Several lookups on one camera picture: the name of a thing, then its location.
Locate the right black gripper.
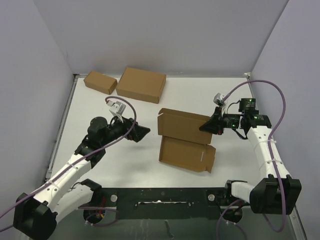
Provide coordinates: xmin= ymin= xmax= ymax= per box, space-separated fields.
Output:
xmin=199 ymin=106 xmax=244 ymax=136

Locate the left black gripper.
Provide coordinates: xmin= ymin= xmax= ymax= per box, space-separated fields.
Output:
xmin=100 ymin=112 xmax=150 ymax=146

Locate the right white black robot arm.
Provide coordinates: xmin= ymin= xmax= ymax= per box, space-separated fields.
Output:
xmin=199 ymin=96 xmax=302 ymax=215

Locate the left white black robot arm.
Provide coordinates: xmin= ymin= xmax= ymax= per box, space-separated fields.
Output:
xmin=13 ymin=116 xmax=151 ymax=240

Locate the large closed cardboard box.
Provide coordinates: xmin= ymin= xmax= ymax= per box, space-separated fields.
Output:
xmin=116 ymin=67 xmax=167 ymax=104

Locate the small closed cardboard box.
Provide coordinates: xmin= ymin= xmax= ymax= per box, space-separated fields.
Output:
xmin=84 ymin=71 xmax=118 ymax=95

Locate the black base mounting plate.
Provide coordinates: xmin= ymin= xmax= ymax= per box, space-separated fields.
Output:
xmin=82 ymin=187 xmax=234 ymax=220

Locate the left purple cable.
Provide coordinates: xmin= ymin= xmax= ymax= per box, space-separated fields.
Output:
xmin=0 ymin=96 xmax=138 ymax=231

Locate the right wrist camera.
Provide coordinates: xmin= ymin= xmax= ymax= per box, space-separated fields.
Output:
xmin=213 ymin=92 xmax=226 ymax=107

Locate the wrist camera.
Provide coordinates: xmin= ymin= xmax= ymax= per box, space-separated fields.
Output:
xmin=106 ymin=99 xmax=126 ymax=122
xmin=213 ymin=92 xmax=226 ymax=107

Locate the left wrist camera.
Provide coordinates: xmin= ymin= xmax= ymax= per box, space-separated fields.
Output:
xmin=106 ymin=99 xmax=126 ymax=122

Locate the aluminium frame rail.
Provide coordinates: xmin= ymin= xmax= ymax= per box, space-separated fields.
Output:
xmin=45 ymin=160 xmax=54 ymax=181

